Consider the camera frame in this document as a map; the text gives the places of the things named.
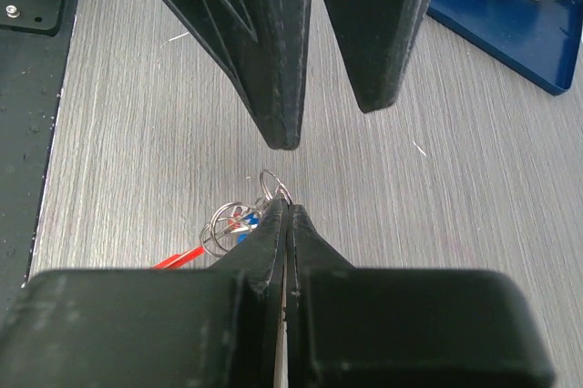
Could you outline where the grey keyring holder red handle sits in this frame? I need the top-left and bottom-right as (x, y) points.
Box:
(153, 169), (292, 270)

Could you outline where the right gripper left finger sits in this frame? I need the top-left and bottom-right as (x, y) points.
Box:
(1, 199), (287, 387)

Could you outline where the blue key tag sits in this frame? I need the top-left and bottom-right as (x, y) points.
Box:
(229, 206), (260, 243)

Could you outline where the blue tray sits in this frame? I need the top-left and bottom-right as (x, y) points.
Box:
(427, 0), (582, 96)

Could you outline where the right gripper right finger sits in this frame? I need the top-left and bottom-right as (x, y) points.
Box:
(286, 205), (556, 387)

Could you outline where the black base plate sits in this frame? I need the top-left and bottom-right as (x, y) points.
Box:
(1, 0), (78, 311)

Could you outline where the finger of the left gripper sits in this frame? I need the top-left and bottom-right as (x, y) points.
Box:
(162, 0), (312, 150)
(323, 0), (430, 113)

